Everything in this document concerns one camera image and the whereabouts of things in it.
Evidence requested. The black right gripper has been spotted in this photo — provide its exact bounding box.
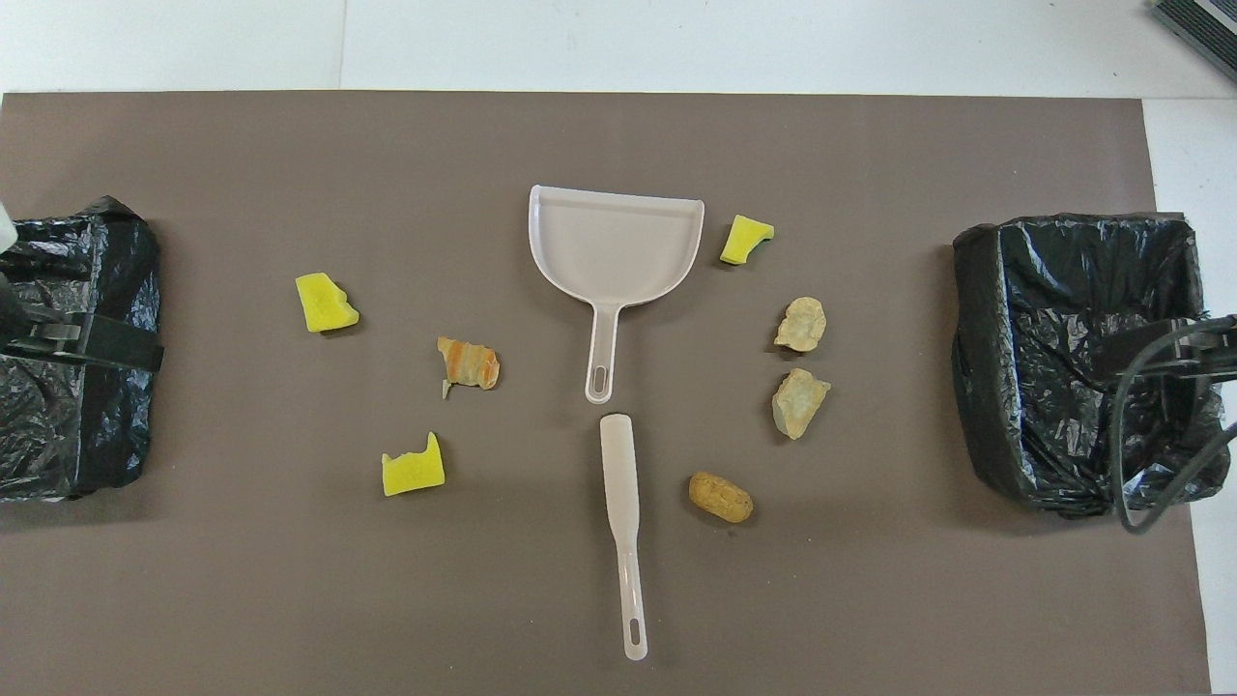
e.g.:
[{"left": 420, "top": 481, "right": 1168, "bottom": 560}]
[{"left": 1119, "top": 313, "right": 1237, "bottom": 381}]

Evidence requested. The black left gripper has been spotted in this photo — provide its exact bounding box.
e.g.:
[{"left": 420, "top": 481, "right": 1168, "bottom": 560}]
[{"left": 0, "top": 274, "right": 164, "bottom": 373}]

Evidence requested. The notched yellow sponge piece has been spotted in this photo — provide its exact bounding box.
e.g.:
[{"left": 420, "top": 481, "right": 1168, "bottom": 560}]
[{"left": 381, "top": 431, "right": 446, "bottom": 498}]

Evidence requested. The beige sponge lump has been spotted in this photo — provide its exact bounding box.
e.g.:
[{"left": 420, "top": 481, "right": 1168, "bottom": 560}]
[
  {"left": 771, "top": 367, "right": 832, "bottom": 441},
  {"left": 773, "top": 296, "right": 828, "bottom": 352}
]

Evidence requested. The orange bread scrap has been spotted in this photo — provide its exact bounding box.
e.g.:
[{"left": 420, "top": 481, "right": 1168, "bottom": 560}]
[{"left": 437, "top": 335, "right": 502, "bottom": 400}]

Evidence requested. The yellow sponge piece green backing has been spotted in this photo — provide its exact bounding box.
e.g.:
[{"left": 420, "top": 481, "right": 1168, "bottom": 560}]
[{"left": 719, "top": 215, "right": 776, "bottom": 267}]

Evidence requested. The brown bread roll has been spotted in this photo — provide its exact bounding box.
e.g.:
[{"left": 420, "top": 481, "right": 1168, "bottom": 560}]
[{"left": 688, "top": 471, "right": 755, "bottom": 525}]

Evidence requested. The beige plastic dustpan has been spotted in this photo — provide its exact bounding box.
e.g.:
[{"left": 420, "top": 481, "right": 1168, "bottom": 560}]
[{"left": 528, "top": 185, "right": 705, "bottom": 405}]

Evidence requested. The beige brush with black bristles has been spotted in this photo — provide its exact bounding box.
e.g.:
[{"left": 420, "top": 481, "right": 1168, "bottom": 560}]
[{"left": 599, "top": 413, "right": 649, "bottom": 662}]

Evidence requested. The bin with black liner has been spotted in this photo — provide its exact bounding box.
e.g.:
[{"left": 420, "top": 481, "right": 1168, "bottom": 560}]
[
  {"left": 950, "top": 213, "right": 1233, "bottom": 520},
  {"left": 0, "top": 196, "right": 163, "bottom": 501}
]

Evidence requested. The brown table mat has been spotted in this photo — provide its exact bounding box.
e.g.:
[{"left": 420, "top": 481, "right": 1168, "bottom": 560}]
[{"left": 0, "top": 92, "right": 1214, "bottom": 696}]

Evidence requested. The grey ribbed device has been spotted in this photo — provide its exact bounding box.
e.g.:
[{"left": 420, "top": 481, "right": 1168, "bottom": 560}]
[{"left": 1148, "top": 0, "right": 1237, "bottom": 83}]

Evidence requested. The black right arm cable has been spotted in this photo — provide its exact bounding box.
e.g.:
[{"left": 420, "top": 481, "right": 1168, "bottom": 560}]
[{"left": 1108, "top": 322, "right": 1237, "bottom": 536}]

